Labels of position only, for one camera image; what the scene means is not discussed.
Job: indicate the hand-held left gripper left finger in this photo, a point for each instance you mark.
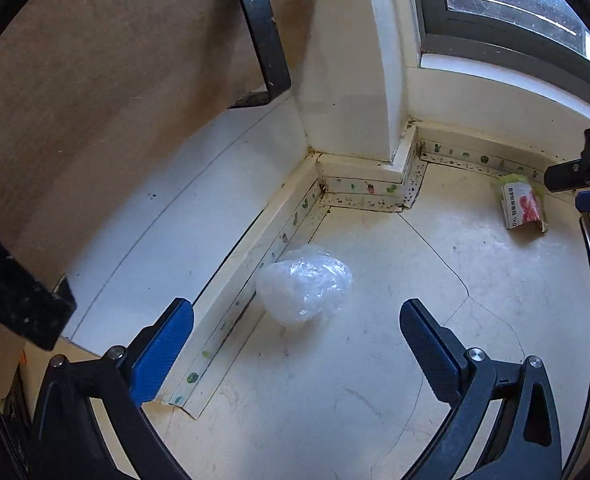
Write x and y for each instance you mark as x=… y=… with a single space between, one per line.
x=162 y=345

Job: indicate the wooden cutting board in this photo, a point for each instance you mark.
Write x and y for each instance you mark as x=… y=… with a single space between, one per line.
x=100 y=85

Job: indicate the clear plastic bag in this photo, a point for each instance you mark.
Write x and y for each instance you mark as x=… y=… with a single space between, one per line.
x=305 y=285

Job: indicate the dark framed window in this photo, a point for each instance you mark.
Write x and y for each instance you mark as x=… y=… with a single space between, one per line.
x=500 y=25

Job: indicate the torn red white wrapper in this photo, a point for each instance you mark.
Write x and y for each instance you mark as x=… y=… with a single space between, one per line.
x=522 y=205

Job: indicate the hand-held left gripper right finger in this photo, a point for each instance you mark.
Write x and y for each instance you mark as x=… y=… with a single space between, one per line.
x=435 y=355

